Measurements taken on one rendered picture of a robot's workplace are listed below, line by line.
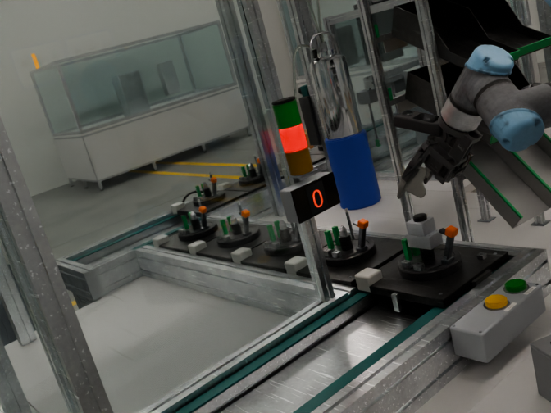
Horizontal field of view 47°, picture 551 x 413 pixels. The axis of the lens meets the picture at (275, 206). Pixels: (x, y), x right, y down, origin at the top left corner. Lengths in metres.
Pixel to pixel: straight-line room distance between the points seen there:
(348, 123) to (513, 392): 1.33
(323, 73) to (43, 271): 1.68
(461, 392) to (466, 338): 0.10
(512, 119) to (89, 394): 0.76
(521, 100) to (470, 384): 0.51
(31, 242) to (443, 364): 0.79
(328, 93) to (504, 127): 1.24
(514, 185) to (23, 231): 1.21
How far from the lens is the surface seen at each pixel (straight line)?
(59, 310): 0.73
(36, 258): 0.71
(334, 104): 2.27
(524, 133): 1.12
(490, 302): 1.26
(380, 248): 1.62
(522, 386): 1.22
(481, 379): 1.25
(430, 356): 1.20
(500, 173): 1.64
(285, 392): 1.22
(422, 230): 1.39
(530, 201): 1.62
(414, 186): 1.32
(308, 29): 2.65
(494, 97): 1.14
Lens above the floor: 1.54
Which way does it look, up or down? 15 degrees down
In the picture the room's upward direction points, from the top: 15 degrees counter-clockwise
